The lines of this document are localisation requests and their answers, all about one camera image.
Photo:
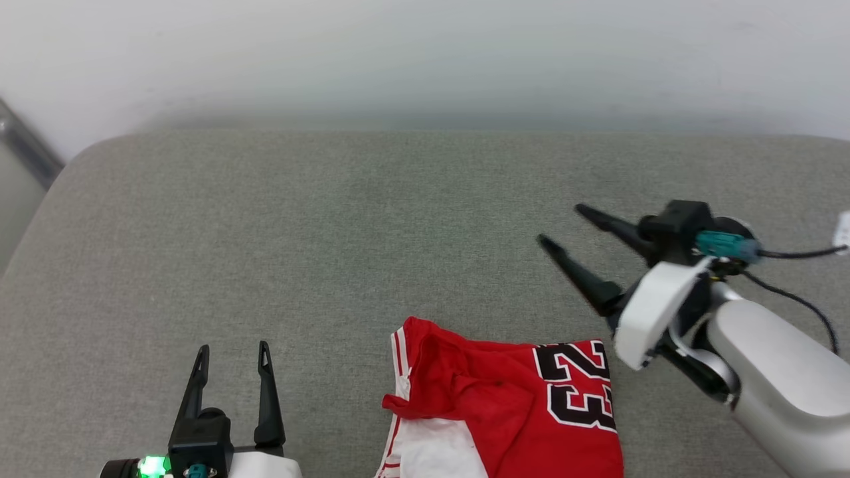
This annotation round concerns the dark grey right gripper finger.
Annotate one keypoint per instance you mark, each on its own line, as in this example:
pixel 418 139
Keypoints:
pixel 584 279
pixel 614 226

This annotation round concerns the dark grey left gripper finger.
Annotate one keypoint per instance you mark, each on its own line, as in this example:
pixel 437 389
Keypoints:
pixel 194 392
pixel 267 405

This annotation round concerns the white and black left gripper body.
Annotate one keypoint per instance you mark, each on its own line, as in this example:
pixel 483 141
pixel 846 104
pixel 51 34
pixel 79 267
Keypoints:
pixel 265 465

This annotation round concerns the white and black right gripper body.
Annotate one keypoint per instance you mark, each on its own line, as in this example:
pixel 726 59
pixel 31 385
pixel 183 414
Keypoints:
pixel 654 312

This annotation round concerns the red Bulls 23 jersey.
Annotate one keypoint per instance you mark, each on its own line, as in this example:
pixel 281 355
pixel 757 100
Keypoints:
pixel 491 398

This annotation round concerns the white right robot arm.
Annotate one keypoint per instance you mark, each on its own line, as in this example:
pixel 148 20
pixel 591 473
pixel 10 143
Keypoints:
pixel 783 372

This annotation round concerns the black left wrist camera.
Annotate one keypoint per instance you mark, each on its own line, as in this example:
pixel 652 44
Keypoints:
pixel 199 438

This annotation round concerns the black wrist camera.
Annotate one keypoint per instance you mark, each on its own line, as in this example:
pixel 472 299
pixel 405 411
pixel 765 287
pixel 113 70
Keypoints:
pixel 677 229
pixel 199 438

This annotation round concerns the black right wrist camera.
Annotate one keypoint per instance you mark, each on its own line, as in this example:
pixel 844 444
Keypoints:
pixel 677 229

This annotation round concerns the grey wall trim strip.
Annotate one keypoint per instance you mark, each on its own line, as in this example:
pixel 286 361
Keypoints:
pixel 30 149

